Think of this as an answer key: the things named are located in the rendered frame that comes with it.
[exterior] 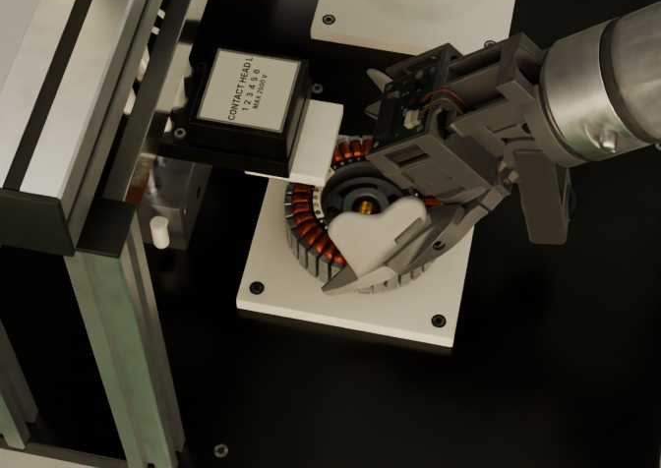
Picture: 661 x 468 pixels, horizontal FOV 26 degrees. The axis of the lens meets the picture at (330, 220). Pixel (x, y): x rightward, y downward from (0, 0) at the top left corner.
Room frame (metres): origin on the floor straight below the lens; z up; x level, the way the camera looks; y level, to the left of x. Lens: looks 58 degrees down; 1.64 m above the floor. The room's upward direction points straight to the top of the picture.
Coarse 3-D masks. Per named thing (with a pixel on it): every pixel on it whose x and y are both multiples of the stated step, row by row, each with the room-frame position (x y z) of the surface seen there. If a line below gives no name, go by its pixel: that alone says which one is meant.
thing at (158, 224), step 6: (156, 216) 0.52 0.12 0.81; (162, 216) 0.52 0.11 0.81; (150, 222) 0.51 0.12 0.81; (156, 222) 0.51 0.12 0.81; (162, 222) 0.51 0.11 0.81; (150, 228) 0.51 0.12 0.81; (156, 228) 0.51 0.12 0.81; (162, 228) 0.51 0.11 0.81; (156, 234) 0.51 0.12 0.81; (162, 234) 0.51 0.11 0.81; (156, 240) 0.51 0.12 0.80; (162, 240) 0.51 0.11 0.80; (168, 240) 0.51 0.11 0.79; (156, 246) 0.51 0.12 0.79; (162, 246) 0.51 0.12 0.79
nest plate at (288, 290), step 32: (256, 256) 0.50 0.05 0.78; (288, 256) 0.50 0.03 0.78; (448, 256) 0.50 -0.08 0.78; (256, 288) 0.48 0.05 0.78; (288, 288) 0.48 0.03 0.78; (320, 288) 0.48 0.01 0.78; (384, 288) 0.48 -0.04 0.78; (416, 288) 0.48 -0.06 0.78; (448, 288) 0.48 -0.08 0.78; (320, 320) 0.46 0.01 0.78; (352, 320) 0.45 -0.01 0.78; (384, 320) 0.45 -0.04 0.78; (416, 320) 0.45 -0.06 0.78; (448, 320) 0.45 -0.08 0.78
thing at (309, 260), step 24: (336, 144) 0.58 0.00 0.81; (360, 144) 0.57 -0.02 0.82; (336, 168) 0.55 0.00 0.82; (360, 168) 0.56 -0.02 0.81; (288, 192) 0.53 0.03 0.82; (312, 192) 0.53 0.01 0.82; (336, 192) 0.55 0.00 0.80; (360, 192) 0.54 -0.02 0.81; (384, 192) 0.55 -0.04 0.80; (408, 192) 0.54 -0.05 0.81; (288, 216) 0.52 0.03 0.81; (312, 216) 0.51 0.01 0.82; (288, 240) 0.51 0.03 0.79; (312, 240) 0.49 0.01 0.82; (312, 264) 0.48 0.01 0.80; (336, 264) 0.48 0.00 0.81
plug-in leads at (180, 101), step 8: (160, 16) 0.57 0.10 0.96; (144, 56) 0.57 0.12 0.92; (144, 64) 0.52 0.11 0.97; (144, 72) 0.56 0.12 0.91; (184, 72) 0.57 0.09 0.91; (192, 72) 0.57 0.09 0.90; (136, 80) 0.57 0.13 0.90; (184, 80) 0.57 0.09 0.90; (184, 88) 0.55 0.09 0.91; (176, 96) 0.54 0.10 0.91; (184, 96) 0.55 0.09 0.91; (128, 104) 0.54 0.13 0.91; (176, 104) 0.54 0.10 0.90; (184, 104) 0.55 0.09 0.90; (128, 112) 0.54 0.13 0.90; (176, 112) 0.54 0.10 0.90; (168, 120) 0.53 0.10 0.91; (168, 128) 0.53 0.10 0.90
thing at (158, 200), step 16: (176, 160) 0.55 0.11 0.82; (160, 176) 0.54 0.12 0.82; (176, 176) 0.54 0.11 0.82; (192, 176) 0.54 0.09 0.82; (208, 176) 0.57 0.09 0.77; (160, 192) 0.53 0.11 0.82; (176, 192) 0.53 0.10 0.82; (192, 192) 0.54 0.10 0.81; (144, 208) 0.52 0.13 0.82; (160, 208) 0.52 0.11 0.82; (176, 208) 0.52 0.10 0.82; (192, 208) 0.54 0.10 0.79; (144, 224) 0.52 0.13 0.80; (176, 224) 0.52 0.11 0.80; (192, 224) 0.53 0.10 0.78; (144, 240) 0.52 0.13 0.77; (176, 240) 0.52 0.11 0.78
